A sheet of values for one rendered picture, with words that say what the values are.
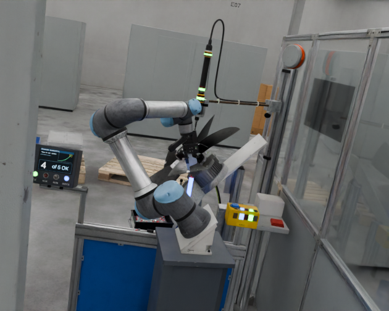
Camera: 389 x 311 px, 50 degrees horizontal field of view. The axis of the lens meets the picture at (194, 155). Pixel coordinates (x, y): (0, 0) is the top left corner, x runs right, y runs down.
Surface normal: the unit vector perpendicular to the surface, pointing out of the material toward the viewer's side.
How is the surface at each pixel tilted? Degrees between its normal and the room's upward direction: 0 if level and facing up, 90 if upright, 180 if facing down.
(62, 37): 90
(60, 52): 90
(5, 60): 90
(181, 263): 90
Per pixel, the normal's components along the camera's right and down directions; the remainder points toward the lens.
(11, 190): 0.04, 0.25
